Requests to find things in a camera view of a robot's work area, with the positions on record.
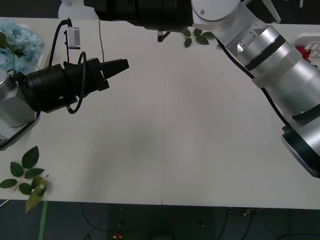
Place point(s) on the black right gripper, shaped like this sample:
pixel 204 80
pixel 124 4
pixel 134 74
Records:
pixel 115 8

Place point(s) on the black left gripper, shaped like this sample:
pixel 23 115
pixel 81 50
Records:
pixel 72 82

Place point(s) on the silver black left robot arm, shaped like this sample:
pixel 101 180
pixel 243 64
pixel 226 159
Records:
pixel 15 100

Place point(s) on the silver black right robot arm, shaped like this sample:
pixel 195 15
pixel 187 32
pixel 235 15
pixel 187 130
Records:
pixel 287 75

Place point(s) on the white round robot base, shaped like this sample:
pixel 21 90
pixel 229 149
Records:
pixel 75 11

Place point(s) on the shallow white box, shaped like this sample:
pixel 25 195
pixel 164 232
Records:
pixel 44 56
pixel 307 39

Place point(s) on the dark green leaf twig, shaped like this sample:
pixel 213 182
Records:
pixel 200 37
pixel 30 156

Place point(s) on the olive green loose leaf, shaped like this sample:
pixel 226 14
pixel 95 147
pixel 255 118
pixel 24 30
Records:
pixel 33 200

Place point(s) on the red rose green stem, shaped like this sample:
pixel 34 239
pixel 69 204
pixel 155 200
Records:
pixel 303 52

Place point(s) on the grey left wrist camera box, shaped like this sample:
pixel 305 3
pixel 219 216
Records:
pixel 73 37

